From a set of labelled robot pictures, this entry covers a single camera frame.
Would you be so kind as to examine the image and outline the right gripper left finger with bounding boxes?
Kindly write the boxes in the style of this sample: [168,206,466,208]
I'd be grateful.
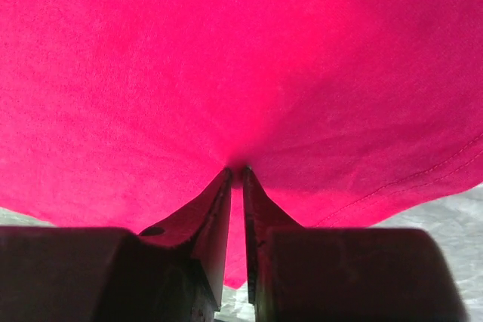
[140,168,232,311]

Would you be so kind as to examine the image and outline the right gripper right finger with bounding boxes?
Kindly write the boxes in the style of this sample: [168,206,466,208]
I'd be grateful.
[242,167,303,303]

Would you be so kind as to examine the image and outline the red t-shirt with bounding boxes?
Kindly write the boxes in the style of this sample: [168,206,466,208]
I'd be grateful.
[0,0,483,289]

